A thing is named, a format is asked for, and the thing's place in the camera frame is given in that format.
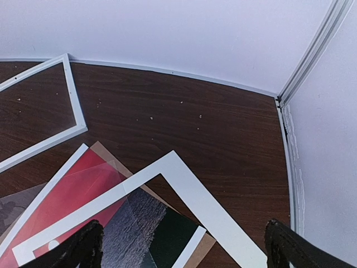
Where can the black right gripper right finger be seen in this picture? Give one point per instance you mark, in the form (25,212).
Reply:
(285,248)

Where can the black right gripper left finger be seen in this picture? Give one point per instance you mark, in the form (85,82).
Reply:
(82,249)

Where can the clear acrylic sheet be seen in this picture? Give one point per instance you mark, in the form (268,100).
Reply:
(16,203)

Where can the white picture frame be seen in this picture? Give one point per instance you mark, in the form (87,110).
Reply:
(56,139)

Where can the red and dark photo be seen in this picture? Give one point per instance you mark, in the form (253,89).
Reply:
(171,247)

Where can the white mat board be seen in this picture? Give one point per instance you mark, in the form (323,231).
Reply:
(191,191)

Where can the brown backing board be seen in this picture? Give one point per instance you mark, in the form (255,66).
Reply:
(206,242)

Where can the aluminium corner post right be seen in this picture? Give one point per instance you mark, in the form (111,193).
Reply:
(328,28)

